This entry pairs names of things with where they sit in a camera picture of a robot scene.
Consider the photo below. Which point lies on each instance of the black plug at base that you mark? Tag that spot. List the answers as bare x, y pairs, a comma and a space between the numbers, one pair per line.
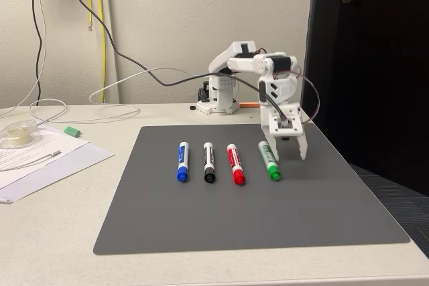
203, 93

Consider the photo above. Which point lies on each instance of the green dry erase marker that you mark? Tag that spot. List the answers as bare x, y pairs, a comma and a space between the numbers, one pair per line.
272, 167

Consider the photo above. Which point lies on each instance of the white-framed camera board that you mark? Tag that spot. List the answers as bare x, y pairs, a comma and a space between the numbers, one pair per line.
285, 127

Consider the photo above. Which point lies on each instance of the red dry erase marker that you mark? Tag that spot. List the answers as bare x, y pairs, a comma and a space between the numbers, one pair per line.
236, 162

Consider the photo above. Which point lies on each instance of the blue dry erase marker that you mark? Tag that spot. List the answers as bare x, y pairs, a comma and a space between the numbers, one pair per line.
183, 162

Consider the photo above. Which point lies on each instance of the orange stick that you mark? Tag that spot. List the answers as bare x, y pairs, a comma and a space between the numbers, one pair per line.
249, 105

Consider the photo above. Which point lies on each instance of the dark door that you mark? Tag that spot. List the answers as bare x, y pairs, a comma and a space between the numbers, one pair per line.
385, 65

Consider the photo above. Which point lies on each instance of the printed white paper sheet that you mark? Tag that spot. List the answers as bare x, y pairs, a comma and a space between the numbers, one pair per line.
50, 142

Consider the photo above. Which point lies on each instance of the black dry erase marker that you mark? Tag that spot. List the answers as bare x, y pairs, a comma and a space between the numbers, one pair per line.
209, 162

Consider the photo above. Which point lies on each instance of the gray rubber mat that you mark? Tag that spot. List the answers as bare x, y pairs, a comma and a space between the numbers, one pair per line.
234, 215

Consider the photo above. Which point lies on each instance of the small green plastic block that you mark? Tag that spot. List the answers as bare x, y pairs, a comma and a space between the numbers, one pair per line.
72, 131

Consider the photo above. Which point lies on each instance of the white paper stack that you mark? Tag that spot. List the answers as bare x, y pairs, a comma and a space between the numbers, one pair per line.
77, 162

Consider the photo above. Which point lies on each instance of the clear tape dispenser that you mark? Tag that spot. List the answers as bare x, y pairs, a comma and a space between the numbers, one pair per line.
16, 135

